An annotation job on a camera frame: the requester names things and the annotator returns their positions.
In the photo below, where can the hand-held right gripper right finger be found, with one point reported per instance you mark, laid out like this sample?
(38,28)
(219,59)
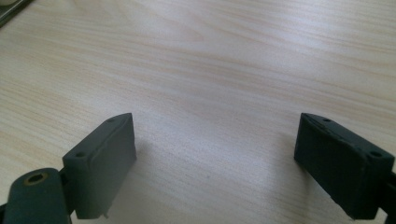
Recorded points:
(342,165)

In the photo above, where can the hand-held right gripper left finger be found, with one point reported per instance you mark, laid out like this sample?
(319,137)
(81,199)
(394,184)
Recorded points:
(99,168)

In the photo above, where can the dark flat tray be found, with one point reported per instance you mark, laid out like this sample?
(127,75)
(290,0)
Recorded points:
(9,9)

